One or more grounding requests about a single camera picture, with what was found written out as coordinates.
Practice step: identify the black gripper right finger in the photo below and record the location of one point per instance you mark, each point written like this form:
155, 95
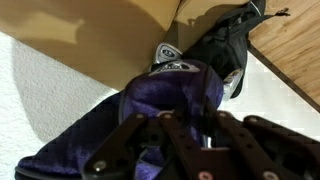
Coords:
260, 153

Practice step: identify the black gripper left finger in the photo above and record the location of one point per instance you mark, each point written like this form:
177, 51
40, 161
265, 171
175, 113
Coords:
133, 156

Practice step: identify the black golf bag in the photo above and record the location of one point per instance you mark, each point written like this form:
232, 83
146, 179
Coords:
223, 46

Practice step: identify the purple and black fabric bag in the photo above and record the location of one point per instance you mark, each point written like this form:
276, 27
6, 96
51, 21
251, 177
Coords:
160, 93

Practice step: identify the large cardboard box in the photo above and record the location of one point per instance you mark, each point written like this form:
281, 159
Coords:
100, 33

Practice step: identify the purple fuzzy club headcover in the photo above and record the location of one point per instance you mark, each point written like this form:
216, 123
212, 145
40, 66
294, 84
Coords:
66, 150

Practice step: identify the silver iron club head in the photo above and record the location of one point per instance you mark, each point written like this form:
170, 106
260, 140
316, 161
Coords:
166, 51

